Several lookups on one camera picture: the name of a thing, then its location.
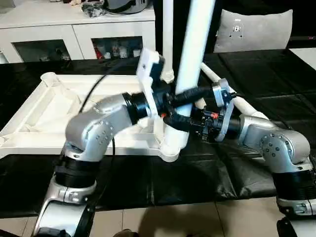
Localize white plastic table top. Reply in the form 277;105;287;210
0;71;191;163

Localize black work mat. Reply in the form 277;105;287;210
0;48;316;219

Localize grey cushion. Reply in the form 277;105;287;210
213;9;294;53

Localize black sofa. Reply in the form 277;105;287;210
154;0;316;54

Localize black tangled clutter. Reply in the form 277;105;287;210
81;2;107;19

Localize white sideboard cabinet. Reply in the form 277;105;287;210
0;0;157;62

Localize white flat board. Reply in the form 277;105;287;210
288;47;316;68

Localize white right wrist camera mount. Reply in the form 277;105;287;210
211;78;238;142

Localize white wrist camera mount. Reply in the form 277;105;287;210
135;47;166;117
211;78;238;142

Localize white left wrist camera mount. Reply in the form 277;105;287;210
135;47;166;117

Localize grey helmet with black strap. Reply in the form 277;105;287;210
105;0;149;14

